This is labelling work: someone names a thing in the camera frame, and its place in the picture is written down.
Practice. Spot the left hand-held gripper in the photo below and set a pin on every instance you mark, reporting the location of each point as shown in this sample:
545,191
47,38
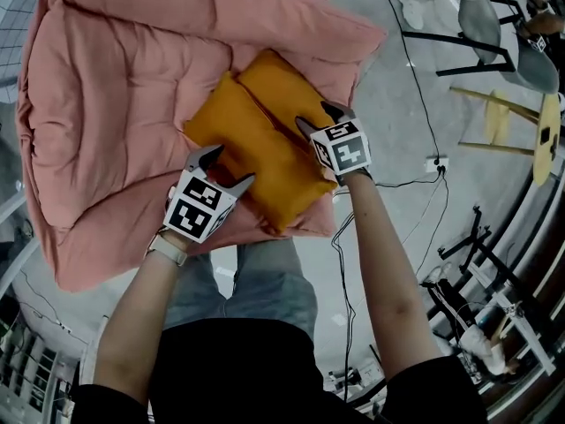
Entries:
194,214

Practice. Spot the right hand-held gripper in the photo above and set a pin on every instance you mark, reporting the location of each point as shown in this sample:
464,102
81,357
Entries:
348,153

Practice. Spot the orange pillow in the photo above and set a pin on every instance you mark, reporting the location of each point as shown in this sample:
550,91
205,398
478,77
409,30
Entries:
256,161
282,86

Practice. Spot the pink padded sofa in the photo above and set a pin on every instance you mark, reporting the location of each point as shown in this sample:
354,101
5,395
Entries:
110,104

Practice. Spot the person's left forearm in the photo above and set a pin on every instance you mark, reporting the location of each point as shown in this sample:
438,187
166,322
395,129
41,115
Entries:
132,320

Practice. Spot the person's right forearm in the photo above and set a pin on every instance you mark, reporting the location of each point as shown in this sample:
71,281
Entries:
388,272

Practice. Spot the white power strip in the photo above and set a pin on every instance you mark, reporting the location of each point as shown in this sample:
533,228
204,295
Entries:
432,164

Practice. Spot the grey chair with black legs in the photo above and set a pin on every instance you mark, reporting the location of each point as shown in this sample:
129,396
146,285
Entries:
479,24

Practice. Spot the black metal stand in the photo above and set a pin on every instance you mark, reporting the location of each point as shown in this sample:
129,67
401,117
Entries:
476,232

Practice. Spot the person's black shirt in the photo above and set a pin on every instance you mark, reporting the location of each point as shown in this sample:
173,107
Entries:
238,378

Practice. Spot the small black square object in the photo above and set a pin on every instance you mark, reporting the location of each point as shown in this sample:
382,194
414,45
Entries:
544,134

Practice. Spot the round wooden table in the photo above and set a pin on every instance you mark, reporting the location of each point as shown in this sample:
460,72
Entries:
545,166

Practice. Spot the long black device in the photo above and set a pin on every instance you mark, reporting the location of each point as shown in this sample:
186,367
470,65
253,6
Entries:
555,146

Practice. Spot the white shelf unit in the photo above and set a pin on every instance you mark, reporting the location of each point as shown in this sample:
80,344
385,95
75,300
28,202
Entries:
529,342

